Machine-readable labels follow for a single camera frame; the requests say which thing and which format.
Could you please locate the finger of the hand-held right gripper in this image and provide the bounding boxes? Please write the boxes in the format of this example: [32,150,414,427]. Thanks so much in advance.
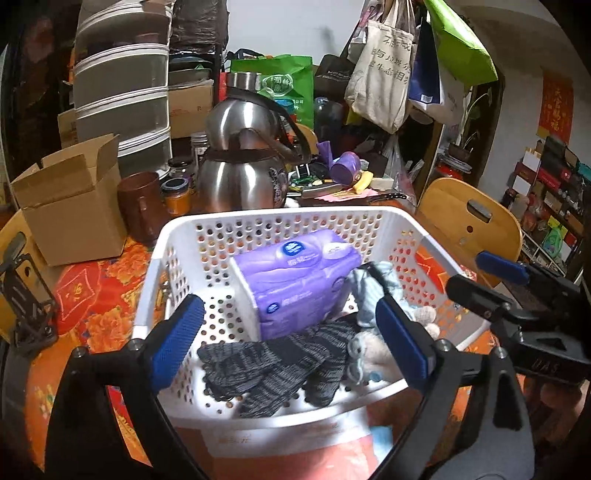
[475,251,578,303]
[445,274,520,325]

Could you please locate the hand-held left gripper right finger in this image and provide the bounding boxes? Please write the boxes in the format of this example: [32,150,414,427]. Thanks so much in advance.
[374,295,536,480]

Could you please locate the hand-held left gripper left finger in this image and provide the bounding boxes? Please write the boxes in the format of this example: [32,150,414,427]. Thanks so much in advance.
[44,293,206,480]

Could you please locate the white plush toy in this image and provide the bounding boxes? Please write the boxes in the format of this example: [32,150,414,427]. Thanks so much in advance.
[346,305,441,385]

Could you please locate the white perforated plastic basket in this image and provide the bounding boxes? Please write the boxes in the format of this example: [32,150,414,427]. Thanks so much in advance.
[134,206,490,432]

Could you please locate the black knitted glove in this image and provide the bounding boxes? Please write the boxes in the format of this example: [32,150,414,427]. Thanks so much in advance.
[198,320,365,419]

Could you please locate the purple tissue pack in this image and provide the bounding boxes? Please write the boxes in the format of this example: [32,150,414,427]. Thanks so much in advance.
[229,228,363,342]

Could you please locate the wooden chair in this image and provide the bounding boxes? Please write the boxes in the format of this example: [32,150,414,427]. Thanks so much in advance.
[416,178,523,289]
[0,210,63,342]

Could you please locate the shelf of assorted boxes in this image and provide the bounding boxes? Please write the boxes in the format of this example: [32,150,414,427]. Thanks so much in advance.
[503,135,591,278]

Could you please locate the potted plant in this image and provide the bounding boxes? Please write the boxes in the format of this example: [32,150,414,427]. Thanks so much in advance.
[447,88,492,163]

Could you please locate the brown mug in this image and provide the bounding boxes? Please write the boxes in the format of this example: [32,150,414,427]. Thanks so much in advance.
[117,172,169,245]

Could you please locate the orange jar with dark lid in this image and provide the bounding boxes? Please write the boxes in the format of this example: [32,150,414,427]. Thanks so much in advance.
[161,179,192,217]

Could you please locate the clear plastic bag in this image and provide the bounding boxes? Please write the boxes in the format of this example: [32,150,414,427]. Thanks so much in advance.
[381,134,416,195]

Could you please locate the black folding phone stand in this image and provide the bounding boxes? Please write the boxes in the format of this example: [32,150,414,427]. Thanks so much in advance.
[0,233,60,354]

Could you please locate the open cardboard box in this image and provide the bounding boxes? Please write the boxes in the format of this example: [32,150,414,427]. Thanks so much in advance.
[10,134,127,267]

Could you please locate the stainless steel kettle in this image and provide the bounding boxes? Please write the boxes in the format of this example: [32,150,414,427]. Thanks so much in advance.
[198,129,302,213]

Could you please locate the white shopping bag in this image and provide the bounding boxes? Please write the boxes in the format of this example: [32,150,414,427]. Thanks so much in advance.
[411,60,468,126]

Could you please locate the purple cup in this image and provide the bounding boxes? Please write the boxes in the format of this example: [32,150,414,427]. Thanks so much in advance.
[330,152,363,185]

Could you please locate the clear glass jar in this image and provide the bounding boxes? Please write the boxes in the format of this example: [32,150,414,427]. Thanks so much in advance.
[190,132,209,171]

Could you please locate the dark blue paper bag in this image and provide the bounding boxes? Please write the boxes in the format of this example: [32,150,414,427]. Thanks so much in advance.
[409,21,446,112]

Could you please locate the beige canvas tote bag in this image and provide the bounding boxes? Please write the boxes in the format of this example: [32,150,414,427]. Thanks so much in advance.
[344,0,419,134]

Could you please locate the closed cardboard box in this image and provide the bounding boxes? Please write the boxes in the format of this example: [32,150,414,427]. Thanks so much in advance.
[168,80,215,139]

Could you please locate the lime green bag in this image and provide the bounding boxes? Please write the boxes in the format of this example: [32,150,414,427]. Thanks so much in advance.
[422,0,499,88]

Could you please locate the grey plastic drawer tower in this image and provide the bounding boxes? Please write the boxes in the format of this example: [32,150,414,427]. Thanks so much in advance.
[71,2,172,178]

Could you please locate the dark brown bag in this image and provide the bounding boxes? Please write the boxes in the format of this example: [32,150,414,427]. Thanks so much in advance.
[314,54,356,100]

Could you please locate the green shopping bag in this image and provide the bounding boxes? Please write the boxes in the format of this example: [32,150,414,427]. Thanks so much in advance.
[229,54,315,132]

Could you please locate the black plastic bag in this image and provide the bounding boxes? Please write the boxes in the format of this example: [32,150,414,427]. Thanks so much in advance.
[171,0,229,58]

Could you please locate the red wall poster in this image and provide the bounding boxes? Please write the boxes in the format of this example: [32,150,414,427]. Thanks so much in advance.
[536,71,574,139]

